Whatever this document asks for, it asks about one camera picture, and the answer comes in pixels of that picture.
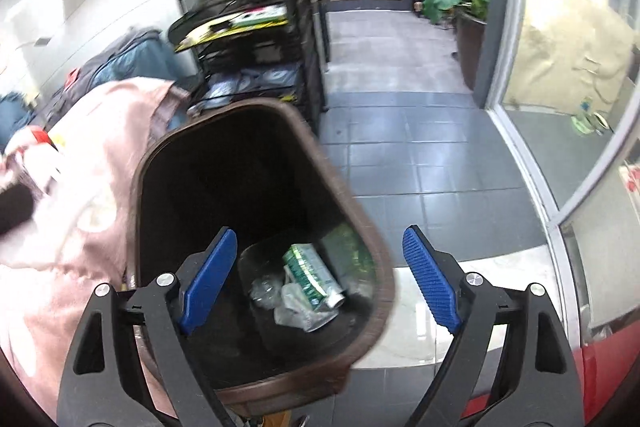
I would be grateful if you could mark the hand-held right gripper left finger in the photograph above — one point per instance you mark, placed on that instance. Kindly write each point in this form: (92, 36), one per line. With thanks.
(210, 282)

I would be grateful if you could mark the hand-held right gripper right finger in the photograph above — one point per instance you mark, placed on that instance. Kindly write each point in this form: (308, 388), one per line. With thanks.
(430, 279)

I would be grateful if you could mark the pink polka dot blanket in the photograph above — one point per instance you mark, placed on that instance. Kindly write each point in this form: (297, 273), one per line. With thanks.
(90, 187)

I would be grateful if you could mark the green plastic packet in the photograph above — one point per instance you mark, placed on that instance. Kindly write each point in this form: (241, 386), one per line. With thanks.
(350, 252)

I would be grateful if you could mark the clear crumpled plastic wrap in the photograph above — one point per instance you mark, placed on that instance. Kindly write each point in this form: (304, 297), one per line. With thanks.
(295, 309)

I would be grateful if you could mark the green and white tube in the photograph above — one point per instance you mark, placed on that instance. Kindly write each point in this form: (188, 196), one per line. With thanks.
(307, 272)

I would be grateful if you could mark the red cloth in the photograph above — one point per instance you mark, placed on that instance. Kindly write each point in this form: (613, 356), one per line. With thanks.
(73, 78)

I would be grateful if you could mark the massage bed with grey cover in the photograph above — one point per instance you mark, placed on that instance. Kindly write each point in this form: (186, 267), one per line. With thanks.
(125, 57)

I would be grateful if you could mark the green tape roll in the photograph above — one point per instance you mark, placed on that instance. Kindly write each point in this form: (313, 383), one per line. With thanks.
(582, 124)

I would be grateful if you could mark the dark brown planter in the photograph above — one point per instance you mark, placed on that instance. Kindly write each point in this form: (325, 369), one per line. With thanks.
(470, 47)

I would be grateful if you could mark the beige cloth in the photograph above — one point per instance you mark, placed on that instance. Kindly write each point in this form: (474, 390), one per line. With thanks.
(565, 52)

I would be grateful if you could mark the black metal cart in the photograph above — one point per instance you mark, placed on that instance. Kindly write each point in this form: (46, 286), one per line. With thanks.
(300, 32)

